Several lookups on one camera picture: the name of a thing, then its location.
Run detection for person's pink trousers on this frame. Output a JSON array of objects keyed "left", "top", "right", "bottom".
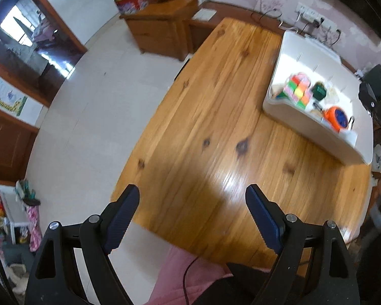
[{"left": 143, "top": 246, "right": 234, "bottom": 305}]

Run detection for green plug adapter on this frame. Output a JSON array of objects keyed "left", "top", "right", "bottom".
[{"left": 311, "top": 83, "right": 327, "bottom": 102}]

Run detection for wooden drawer cabinet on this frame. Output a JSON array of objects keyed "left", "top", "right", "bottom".
[{"left": 119, "top": 0, "right": 200, "bottom": 62}]

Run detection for pink floral cloth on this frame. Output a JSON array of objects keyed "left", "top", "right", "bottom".
[{"left": 22, "top": 203, "right": 43, "bottom": 251}]

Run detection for clear flat lid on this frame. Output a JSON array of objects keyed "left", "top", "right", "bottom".
[{"left": 192, "top": 9, "right": 217, "bottom": 20}]

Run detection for white plug charger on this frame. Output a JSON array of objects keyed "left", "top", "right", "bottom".
[{"left": 340, "top": 128, "right": 359, "bottom": 148}]

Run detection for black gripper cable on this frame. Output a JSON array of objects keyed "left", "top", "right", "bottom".
[{"left": 182, "top": 257, "right": 199, "bottom": 305}]

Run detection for black cloth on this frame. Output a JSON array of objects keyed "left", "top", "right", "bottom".
[{"left": 194, "top": 262, "right": 274, "bottom": 305}]

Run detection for white plastic storage bin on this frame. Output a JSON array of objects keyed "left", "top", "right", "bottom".
[{"left": 262, "top": 30, "right": 373, "bottom": 166}]

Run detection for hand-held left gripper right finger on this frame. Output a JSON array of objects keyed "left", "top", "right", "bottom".
[{"left": 245, "top": 184, "right": 361, "bottom": 305}]

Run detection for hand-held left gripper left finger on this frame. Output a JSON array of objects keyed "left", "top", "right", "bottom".
[{"left": 24, "top": 184, "right": 141, "bottom": 305}]

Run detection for white wall power strip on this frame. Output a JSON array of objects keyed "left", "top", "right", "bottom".
[{"left": 296, "top": 3, "right": 325, "bottom": 23}]

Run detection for wall poster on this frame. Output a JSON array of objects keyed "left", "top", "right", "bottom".
[{"left": 0, "top": 70, "right": 27, "bottom": 116}]

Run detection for orange reel with clip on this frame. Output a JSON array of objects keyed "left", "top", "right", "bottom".
[{"left": 322, "top": 105, "right": 355, "bottom": 133}]

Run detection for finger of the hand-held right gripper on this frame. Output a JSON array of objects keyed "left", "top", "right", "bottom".
[{"left": 358, "top": 82, "right": 381, "bottom": 142}]

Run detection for red patterned tin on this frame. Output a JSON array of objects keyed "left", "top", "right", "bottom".
[{"left": 114, "top": 0, "right": 151, "bottom": 15}]

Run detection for white rack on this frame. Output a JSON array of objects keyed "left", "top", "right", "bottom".
[{"left": 0, "top": 192, "right": 29, "bottom": 245}]

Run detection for multicoloured puzzle cube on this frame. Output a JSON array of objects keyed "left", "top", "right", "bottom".
[{"left": 282, "top": 73, "right": 315, "bottom": 110}]

